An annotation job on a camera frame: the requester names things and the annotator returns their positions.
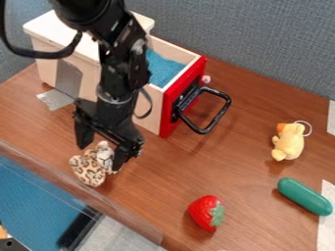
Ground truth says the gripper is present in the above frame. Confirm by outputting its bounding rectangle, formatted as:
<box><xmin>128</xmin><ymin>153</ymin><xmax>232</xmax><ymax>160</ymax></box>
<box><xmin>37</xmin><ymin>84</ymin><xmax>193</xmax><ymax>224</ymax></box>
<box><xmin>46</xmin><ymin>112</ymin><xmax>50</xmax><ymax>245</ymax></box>
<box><xmin>71</xmin><ymin>97</ymin><xmax>147</xmax><ymax>173</ymax></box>

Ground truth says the red toy strawberry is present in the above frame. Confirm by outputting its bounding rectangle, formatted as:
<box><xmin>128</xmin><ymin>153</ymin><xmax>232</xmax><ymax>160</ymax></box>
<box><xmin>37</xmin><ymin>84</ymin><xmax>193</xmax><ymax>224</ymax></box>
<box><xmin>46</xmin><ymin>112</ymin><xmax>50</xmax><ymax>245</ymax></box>
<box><xmin>187</xmin><ymin>194</ymin><xmax>228</xmax><ymax>233</ymax></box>

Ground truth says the spotted plush toy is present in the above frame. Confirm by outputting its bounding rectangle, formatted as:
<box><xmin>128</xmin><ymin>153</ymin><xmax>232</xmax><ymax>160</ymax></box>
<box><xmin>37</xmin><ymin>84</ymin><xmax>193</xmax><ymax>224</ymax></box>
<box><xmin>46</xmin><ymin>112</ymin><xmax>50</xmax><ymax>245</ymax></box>
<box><xmin>68</xmin><ymin>140</ymin><xmax>120</xmax><ymax>188</ymax></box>

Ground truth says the green toy cucumber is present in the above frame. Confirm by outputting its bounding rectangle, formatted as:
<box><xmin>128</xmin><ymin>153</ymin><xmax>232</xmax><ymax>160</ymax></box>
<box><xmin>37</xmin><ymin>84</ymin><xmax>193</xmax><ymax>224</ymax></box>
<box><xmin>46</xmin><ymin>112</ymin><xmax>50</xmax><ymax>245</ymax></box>
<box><xmin>275</xmin><ymin>176</ymin><xmax>335</xmax><ymax>217</ymax></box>

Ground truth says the drawer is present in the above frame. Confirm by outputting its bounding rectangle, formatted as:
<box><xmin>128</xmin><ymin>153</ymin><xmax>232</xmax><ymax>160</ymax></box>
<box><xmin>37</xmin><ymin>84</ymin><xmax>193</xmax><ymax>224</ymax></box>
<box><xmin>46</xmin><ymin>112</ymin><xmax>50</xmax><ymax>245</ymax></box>
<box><xmin>129</xmin><ymin>34</ymin><xmax>233</xmax><ymax>139</ymax></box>

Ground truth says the yellow plush duck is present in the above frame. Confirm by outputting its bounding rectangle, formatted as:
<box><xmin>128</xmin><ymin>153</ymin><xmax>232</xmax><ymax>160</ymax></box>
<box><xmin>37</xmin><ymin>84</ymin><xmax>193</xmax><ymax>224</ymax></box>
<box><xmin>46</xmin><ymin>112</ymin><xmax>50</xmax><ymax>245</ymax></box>
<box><xmin>270</xmin><ymin>120</ymin><xmax>314</xmax><ymax>163</ymax></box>

